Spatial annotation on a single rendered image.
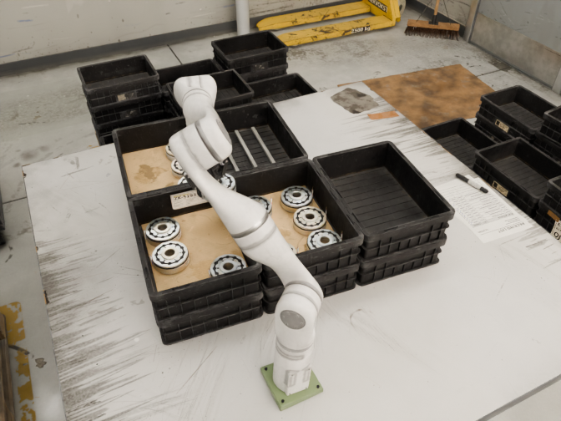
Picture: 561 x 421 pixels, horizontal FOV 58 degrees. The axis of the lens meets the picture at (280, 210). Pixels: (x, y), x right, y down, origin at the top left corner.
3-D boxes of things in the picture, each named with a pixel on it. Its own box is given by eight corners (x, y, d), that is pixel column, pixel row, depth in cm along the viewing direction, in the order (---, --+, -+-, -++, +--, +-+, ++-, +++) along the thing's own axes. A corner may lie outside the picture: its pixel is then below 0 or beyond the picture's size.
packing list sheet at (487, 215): (537, 225, 178) (538, 224, 177) (486, 246, 170) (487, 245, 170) (472, 173, 199) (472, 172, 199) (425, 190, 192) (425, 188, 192)
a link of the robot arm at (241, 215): (161, 146, 95) (233, 249, 104) (204, 120, 94) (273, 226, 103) (167, 134, 104) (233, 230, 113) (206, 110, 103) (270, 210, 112)
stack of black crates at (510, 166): (558, 234, 253) (586, 180, 230) (512, 253, 243) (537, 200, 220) (500, 188, 280) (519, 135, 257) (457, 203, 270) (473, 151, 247)
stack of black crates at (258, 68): (270, 92, 357) (268, 29, 327) (289, 112, 337) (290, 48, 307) (215, 104, 344) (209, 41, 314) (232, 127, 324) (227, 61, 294)
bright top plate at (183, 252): (149, 247, 148) (149, 246, 148) (183, 238, 151) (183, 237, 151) (156, 272, 141) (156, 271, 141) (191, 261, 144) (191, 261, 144)
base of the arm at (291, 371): (313, 385, 131) (320, 345, 121) (280, 398, 128) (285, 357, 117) (298, 357, 138) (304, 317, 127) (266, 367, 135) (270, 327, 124)
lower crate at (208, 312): (265, 318, 149) (265, 293, 141) (163, 350, 141) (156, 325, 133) (227, 229, 176) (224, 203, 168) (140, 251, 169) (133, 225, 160)
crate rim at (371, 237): (456, 218, 150) (458, 212, 149) (366, 244, 142) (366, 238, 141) (389, 144, 178) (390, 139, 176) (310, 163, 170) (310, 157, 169)
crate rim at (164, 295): (128, 205, 155) (126, 199, 153) (223, 183, 162) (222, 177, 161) (150, 304, 127) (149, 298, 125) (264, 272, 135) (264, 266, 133)
